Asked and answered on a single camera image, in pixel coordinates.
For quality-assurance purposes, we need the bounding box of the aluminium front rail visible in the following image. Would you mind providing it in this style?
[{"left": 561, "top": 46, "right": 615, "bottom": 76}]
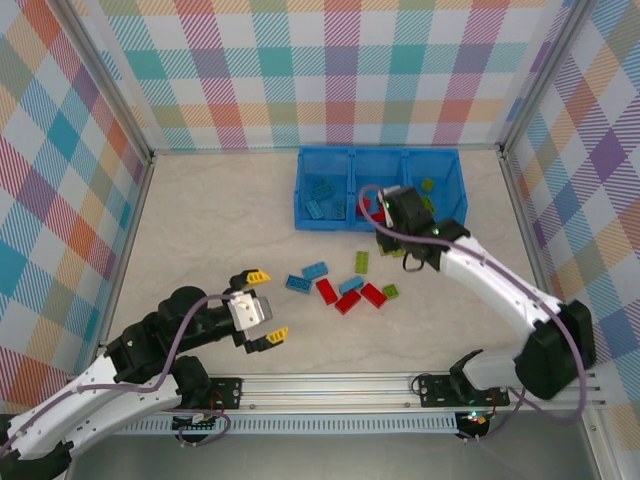
[{"left": 207, "top": 372, "right": 604, "bottom": 414}]

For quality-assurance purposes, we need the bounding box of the red lego plate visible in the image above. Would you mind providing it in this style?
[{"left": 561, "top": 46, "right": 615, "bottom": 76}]
[{"left": 360, "top": 282, "right": 389, "bottom": 309}]

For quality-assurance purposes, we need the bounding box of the aluminium side rail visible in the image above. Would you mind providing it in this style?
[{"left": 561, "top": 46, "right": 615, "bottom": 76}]
[
  {"left": 97, "top": 154, "right": 155, "bottom": 351},
  {"left": 499, "top": 149, "right": 556, "bottom": 301}
]

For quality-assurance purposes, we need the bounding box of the aluminium frame post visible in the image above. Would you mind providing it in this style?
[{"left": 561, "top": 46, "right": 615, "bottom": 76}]
[
  {"left": 499, "top": 0, "right": 599, "bottom": 159},
  {"left": 62, "top": 0, "right": 154, "bottom": 166}
]

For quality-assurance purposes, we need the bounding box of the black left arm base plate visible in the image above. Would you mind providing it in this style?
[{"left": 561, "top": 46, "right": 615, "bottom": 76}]
[{"left": 208, "top": 378, "right": 245, "bottom": 409}]

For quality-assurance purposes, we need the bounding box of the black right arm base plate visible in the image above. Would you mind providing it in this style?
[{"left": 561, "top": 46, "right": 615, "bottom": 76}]
[{"left": 417, "top": 374, "right": 511, "bottom": 407}]

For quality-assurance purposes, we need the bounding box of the white slotted cable duct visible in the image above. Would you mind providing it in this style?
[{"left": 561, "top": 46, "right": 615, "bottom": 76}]
[{"left": 112, "top": 417, "right": 459, "bottom": 436}]

